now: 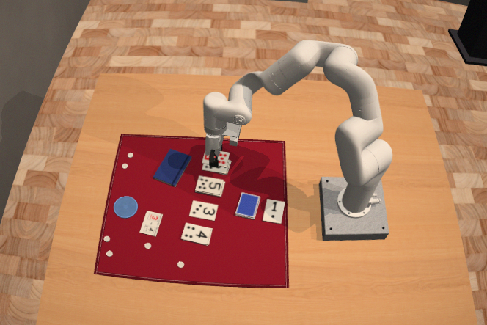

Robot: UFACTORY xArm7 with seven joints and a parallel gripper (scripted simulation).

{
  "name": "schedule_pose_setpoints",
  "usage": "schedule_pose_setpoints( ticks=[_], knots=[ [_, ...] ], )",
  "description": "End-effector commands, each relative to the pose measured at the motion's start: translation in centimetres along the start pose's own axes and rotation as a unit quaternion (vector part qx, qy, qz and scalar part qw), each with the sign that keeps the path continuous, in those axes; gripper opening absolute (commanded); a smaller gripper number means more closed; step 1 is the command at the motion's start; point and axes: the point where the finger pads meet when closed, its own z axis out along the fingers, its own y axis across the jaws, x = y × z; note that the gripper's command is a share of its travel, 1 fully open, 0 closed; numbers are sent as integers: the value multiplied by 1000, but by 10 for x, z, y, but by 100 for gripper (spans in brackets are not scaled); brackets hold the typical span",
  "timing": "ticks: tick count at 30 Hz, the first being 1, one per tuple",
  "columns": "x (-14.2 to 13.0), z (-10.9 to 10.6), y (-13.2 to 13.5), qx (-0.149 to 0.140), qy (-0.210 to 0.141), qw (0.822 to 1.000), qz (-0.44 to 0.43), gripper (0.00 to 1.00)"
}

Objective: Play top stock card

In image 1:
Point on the dark red cloth mat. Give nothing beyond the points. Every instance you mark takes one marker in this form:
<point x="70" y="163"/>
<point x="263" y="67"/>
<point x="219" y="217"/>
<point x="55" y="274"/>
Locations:
<point x="241" y="250"/>
<point x="195" y="282"/>

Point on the blue flat disc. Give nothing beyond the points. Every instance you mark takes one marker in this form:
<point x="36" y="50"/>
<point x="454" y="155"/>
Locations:
<point x="125" y="207"/>

